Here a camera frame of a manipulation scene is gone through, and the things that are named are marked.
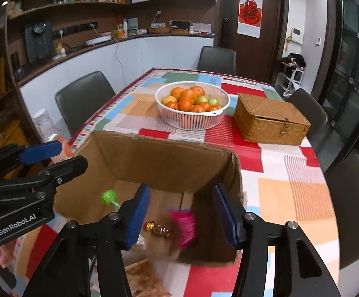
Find white storage rack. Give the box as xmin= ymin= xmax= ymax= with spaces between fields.
xmin=274 ymin=67 xmax=304 ymax=99

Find green lollipop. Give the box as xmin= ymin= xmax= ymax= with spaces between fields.
xmin=101 ymin=190 xmax=121 ymax=211

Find brown cardboard box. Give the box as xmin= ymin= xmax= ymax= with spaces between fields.
xmin=54 ymin=130 xmax=245 ymax=268

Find dark grey dining chair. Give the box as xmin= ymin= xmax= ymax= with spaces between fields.
xmin=286 ymin=88 xmax=329 ymax=143
xmin=323 ymin=153 xmax=359 ymax=270
xmin=55 ymin=71 xmax=116 ymax=137
xmin=197 ymin=46 xmax=236 ymax=76

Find white paper cards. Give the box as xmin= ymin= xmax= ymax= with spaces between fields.
xmin=191 ymin=23 xmax=213 ymax=34

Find white slotted fruit basket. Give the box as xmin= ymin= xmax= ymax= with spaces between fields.
xmin=155 ymin=81 xmax=230 ymax=130

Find white flat tray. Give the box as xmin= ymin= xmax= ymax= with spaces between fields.
xmin=85 ymin=35 xmax=112 ymax=46

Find clear bottle with orange drink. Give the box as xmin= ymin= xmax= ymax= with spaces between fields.
xmin=32 ymin=108 xmax=73 ymax=161

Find red and white wall calendar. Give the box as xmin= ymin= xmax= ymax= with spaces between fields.
xmin=237 ymin=0 xmax=263 ymax=38

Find pile of oranges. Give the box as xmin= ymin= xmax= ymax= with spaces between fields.
xmin=170 ymin=86 xmax=222 ymax=113

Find black wall socket strip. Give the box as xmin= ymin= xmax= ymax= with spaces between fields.
xmin=52 ymin=22 xmax=99 ymax=39

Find dark brown door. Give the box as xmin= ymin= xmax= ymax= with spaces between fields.
xmin=218 ymin=0 xmax=288 ymax=84

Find dark cloth pile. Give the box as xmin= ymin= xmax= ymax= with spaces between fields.
xmin=282 ymin=52 xmax=306 ymax=69

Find person's left hand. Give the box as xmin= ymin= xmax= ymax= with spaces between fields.
xmin=0 ymin=237 xmax=25 ymax=269

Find white power cable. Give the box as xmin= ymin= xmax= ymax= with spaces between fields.
xmin=89 ymin=23 xmax=129 ymax=90

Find white lower cabinets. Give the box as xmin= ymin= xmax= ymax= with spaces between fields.
xmin=19 ymin=35 xmax=214 ymax=106

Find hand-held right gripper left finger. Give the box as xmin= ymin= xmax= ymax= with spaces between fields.
xmin=23 ymin=184 xmax=152 ymax=297

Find gold and red candy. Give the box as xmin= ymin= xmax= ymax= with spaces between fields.
xmin=144 ymin=221 xmax=171 ymax=239

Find colourful patchwork tablecloth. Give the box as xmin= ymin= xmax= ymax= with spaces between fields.
xmin=22 ymin=67 xmax=341 ymax=297

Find pink snack packet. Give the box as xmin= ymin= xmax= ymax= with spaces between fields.
xmin=167 ymin=209 xmax=197 ymax=249

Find dark grey water dispenser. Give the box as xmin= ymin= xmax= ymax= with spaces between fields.
xmin=25 ymin=22 xmax=54 ymax=62

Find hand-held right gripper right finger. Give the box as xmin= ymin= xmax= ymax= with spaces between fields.
xmin=213 ymin=184 xmax=341 ymax=297

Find woven wicker lidded box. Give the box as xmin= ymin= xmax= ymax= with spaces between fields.
xmin=233 ymin=93 xmax=311 ymax=145

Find black framed glass sliding door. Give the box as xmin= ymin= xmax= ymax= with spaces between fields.
xmin=322 ymin=0 xmax=359 ymax=168

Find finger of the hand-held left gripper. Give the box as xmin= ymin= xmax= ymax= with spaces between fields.
xmin=0 ymin=155 xmax=88 ymax=193
xmin=0 ymin=140 xmax=63 ymax=180

